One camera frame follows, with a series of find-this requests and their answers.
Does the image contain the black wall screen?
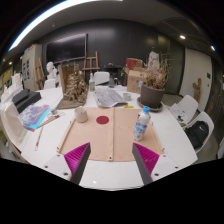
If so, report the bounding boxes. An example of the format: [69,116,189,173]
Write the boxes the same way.
[45,33,88,64]

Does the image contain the grey round saucer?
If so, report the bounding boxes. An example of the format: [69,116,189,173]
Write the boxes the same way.
[136,96,164,113]

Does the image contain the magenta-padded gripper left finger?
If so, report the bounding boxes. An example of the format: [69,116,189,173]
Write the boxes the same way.
[42,142,92,186]

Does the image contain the flat round red coaster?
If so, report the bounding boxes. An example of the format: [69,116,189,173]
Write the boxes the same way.
[95,115,110,126]

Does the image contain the colourful painted sheet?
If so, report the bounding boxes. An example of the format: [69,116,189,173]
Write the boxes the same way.
[19,103,52,131]

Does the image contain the white plaster bust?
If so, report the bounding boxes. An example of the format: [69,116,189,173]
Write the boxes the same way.
[45,61,59,81]

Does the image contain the brown relief sculpture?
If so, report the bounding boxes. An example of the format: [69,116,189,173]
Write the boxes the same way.
[55,63,89,110]

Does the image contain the long ceiling light strip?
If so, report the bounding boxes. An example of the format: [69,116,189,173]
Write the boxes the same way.
[8,0,124,51]

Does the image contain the white cup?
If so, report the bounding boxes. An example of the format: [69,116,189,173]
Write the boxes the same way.
[73,106,89,124]

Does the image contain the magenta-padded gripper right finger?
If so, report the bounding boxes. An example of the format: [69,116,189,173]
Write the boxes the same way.
[131,142,183,186]

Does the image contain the red box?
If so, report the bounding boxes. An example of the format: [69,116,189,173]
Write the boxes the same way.
[125,57,144,71]

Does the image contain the wooden figure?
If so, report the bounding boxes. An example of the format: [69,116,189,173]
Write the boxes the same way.
[192,77,203,104]

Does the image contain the paint brush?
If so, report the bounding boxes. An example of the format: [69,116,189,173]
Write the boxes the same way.
[34,125,44,152]
[35,113,66,129]

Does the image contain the grey pot with dried plant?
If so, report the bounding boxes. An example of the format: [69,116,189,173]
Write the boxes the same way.
[139,54,173,109]

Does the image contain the black backpack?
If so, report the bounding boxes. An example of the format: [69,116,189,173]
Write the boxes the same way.
[184,120,210,150]

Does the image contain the white plaster sculpture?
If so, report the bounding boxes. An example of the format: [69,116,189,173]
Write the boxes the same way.
[148,50,161,71]

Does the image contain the cardboard box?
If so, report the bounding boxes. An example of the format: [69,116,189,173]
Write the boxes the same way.
[126,68,149,95]

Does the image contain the white plastic chair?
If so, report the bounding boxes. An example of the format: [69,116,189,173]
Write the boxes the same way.
[182,111,215,154]
[169,94,199,126]
[93,71,111,86]
[43,78,57,90]

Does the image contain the white canvas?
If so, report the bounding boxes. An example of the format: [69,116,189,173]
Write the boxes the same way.
[0,101,28,148]

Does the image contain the light wooden drawing board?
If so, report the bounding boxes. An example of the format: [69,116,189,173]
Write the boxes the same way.
[111,106,165,162]
[56,106,116,163]

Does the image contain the clear spray bottle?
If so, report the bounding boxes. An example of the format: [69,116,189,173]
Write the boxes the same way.
[88,72,96,92]

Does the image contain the wooden easel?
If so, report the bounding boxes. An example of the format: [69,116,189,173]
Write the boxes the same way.
[34,58,46,90]
[81,50,101,76]

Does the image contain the white cabinet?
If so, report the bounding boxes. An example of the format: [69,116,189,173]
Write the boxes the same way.
[21,44,43,92]

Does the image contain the white bottle with blue cap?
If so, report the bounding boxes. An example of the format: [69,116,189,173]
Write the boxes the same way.
[132,105,152,142]

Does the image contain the ceiling spotlights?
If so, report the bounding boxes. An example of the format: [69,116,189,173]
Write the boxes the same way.
[2,33,217,66]

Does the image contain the grey pitcher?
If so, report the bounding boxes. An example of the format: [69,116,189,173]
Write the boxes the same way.
[108,77,119,89]

